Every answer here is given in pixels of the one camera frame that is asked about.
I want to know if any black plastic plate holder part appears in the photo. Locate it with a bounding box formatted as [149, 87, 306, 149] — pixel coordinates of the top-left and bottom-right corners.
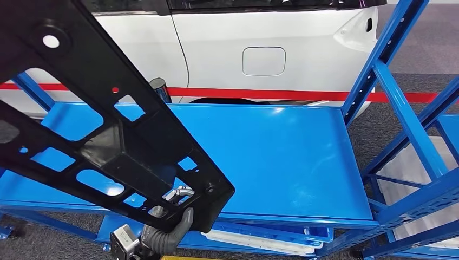
[0, 0, 237, 234]

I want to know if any blue metal shelf rack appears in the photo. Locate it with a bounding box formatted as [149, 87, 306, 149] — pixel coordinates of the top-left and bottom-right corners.
[376, 113, 459, 259]
[0, 0, 459, 260]

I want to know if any white plastic crate stack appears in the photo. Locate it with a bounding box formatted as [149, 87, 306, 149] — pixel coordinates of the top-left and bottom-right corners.
[376, 136, 459, 248]

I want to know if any white car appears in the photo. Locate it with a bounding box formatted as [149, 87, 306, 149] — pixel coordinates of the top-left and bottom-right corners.
[27, 0, 388, 115]

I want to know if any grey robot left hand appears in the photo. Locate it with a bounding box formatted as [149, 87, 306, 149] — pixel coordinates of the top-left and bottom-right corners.
[163, 186, 196, 241]

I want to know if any yellow floor tape marking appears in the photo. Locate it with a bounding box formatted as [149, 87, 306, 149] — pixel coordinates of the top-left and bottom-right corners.
[161, 255, 216, 260]

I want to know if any red barrier belt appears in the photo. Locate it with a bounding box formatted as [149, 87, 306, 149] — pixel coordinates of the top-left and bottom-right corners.
[0, 82, 440, 103]

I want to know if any black stanchion post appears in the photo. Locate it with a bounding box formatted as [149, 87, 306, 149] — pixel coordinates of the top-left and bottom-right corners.
[149, 77, 172, 104]

